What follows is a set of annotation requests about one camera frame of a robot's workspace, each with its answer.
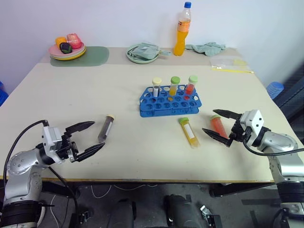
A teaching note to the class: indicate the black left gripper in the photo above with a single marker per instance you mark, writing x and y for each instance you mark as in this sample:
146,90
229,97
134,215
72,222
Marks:
69,149

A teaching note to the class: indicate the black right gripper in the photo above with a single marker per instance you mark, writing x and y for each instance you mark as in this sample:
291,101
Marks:
238,135

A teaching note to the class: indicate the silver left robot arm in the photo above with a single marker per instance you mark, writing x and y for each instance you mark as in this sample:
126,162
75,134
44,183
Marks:
20,164

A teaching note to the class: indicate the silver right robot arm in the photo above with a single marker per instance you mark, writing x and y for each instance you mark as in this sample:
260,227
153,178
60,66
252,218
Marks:
282,145

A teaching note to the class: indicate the orange liquid tube, green cap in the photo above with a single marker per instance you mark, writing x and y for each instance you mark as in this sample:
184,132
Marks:
219,127

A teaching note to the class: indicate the dark tube, pale yellow cap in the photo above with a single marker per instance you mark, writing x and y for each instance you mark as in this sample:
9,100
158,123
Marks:
106,129

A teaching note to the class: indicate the yellow labelled tube, green cap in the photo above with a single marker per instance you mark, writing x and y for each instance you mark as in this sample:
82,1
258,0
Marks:
189,133

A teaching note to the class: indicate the red liquid tube, green cap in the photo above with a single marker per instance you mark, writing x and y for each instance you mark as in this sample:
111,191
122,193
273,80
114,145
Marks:
190,86

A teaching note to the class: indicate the blue test tube rack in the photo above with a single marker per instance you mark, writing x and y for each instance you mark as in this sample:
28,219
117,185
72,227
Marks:
166,107

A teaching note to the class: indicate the yellow liquid tube, green cap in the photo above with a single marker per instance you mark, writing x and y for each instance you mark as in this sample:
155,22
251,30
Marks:
174,86

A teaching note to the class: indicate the clear tube, pale yellow cap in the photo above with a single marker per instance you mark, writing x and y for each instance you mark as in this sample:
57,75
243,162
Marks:
156,86

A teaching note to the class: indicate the thin yellow strip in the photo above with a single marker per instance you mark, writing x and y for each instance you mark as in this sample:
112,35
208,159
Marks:
232,70

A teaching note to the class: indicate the blue ribbed stool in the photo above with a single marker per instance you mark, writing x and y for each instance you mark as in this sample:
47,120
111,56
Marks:
275,89

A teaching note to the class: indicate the clear plastic bag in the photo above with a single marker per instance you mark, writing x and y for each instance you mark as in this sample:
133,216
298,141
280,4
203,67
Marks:
222,61

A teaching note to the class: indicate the crumpled green cloth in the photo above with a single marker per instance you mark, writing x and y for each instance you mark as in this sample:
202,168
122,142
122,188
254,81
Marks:
209,48

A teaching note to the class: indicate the yellow plate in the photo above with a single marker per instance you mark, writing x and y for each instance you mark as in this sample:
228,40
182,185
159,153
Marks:
69,59

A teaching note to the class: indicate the green table mat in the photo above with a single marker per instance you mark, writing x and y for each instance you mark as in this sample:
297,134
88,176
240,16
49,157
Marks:
95,57

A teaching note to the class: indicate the light green stacked plate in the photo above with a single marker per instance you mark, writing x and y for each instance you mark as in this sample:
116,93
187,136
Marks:
59,57

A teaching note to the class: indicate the black toy food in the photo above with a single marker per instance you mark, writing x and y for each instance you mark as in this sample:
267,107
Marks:
65,47

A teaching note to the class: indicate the pale green plate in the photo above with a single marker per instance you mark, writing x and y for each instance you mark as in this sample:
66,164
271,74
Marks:
140,61

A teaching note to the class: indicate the pink plate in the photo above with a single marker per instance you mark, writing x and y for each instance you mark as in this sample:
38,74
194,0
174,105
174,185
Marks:
54,50

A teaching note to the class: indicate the large dark rounded shape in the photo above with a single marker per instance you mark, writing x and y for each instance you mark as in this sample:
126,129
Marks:
183,211

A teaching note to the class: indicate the blue plastic object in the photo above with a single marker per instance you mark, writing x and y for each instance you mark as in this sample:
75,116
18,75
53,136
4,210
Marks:
2,93

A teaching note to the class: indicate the pink toy food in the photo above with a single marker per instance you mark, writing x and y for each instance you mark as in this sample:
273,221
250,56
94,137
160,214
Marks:
74,40

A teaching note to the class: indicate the orange soda bottle, blue cap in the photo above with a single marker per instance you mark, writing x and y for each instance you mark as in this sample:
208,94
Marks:
181,33

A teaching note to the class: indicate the orange toy cylinder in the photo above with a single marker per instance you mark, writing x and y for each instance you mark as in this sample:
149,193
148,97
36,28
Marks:
60,40

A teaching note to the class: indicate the folded green cloth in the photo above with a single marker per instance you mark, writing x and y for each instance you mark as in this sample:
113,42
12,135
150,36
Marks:
145,51

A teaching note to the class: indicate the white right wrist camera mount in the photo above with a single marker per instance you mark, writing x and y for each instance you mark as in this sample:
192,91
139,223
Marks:
253,121

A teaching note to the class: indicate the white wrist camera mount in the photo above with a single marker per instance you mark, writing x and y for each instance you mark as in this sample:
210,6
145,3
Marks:
253,121
50,140

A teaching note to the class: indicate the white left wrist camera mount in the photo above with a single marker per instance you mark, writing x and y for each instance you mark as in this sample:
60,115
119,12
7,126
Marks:
50,140

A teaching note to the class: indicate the black table frame bar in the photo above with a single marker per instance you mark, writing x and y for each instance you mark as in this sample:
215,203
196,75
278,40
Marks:
237,189
57,188

